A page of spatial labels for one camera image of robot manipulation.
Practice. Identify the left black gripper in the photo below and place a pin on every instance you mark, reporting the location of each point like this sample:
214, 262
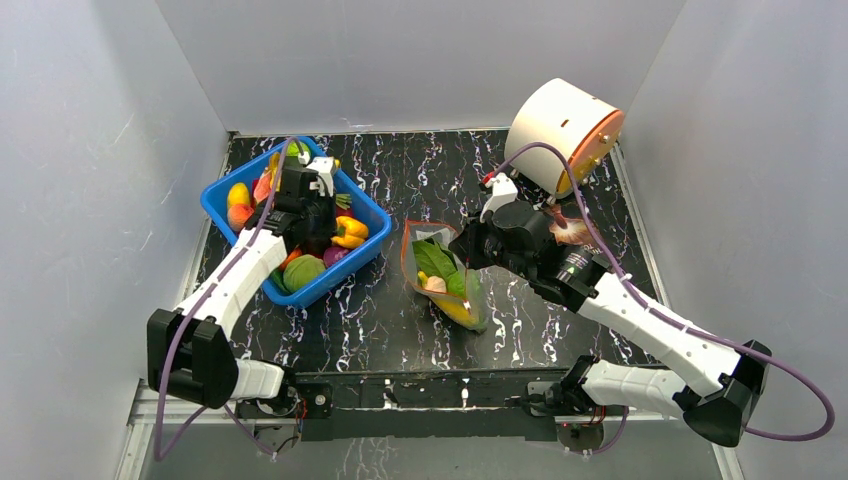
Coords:
328, 230

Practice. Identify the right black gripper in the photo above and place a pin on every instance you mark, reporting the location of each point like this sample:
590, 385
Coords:
468, 240

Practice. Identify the yellow bell pepper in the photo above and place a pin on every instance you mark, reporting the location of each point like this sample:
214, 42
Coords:
350, 233

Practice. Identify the orange peach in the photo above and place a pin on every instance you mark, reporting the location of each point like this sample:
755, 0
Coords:
238, 215

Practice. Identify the green leaf vegetable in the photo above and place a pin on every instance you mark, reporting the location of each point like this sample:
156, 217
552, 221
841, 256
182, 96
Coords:
435, 259

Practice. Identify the clear zip top bag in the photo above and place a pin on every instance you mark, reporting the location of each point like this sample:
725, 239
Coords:
418, 230

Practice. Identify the yellow banana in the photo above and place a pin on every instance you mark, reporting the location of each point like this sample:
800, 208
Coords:
457, 309

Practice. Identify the white garlic bulb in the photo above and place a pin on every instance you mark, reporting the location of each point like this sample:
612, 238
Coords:
435, 284

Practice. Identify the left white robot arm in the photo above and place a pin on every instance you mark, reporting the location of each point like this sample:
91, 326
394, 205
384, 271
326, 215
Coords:
188, 347

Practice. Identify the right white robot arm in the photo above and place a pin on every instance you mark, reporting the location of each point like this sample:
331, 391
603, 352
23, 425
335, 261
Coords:
712, 387

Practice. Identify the purple red onion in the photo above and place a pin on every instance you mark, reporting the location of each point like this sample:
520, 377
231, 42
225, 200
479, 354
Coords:
333, 255

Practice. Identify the pale green cabbage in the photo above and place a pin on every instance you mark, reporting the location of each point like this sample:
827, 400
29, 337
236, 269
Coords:
301, 271

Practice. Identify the blue plastic basket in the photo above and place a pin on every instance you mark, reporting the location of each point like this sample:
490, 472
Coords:
365, 209

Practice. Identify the dark book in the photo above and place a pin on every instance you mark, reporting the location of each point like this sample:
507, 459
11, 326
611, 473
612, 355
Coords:
568, 231

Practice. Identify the yellow lemon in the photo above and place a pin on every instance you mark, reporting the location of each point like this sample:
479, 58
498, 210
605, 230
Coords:
239, 195

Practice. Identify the white cylindrical container orange lid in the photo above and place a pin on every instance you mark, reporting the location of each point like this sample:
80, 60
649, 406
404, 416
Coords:
581, 126

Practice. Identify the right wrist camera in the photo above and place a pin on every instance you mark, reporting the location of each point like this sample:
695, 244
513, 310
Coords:
502, 192

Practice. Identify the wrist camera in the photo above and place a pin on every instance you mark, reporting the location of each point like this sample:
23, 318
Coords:
502, 192
323, 169

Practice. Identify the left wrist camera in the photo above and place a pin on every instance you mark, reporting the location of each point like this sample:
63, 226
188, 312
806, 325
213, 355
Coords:
323, 169

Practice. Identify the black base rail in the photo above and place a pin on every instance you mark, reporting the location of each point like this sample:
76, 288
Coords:
440, 404

